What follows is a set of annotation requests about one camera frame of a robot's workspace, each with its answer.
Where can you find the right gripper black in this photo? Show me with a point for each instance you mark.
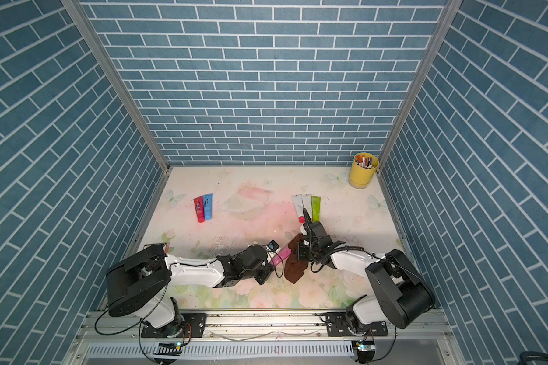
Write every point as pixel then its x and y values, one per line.
pixel 301 252

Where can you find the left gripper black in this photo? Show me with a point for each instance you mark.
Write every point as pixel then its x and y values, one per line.
pixel 266 273

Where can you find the brown cloth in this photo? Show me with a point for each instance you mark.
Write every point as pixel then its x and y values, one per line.
pixel 294 268

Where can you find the magenta toothpaste tube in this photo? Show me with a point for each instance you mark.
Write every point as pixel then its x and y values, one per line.
pixel 280 256

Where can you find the green toothpaste tube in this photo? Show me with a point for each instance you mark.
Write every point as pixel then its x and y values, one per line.
pixel 316 208

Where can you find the white pink-cap toothpaste tube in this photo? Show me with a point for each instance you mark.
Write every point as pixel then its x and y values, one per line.
pixel 298 205

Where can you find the blue toothpaste tube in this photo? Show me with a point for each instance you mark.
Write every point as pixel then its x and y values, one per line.
pixel 208 206

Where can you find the white orange-cap toothpaste tube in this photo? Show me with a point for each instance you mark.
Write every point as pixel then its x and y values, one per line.
pixel 307 203

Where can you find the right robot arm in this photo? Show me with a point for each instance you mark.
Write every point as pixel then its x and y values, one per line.
pixel 400 294

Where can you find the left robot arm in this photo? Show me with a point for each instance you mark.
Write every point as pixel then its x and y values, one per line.
pixel 139 284

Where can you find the red toothpaste tube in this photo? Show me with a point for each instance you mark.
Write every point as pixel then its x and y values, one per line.
pixel 199 209

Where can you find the yellow cup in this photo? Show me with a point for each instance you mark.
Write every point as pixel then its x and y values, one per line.
pixel 359 178

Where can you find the pens in cup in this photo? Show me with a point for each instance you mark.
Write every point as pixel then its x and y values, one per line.
pixel 364 161

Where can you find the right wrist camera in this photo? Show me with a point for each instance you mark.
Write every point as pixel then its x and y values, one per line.
pixel 306 226

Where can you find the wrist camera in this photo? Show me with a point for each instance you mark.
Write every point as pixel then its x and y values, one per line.
pixel 273 246
pixel 306 226

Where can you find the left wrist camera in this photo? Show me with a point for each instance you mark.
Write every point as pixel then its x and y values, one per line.
pixel 273 246

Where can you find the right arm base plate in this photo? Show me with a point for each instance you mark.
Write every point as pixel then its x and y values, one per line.
pixel 342 324

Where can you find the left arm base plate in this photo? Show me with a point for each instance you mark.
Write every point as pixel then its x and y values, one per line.
pixel 187 326

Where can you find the aluminium front rail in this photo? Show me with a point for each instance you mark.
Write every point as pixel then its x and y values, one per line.
pixel 254 325

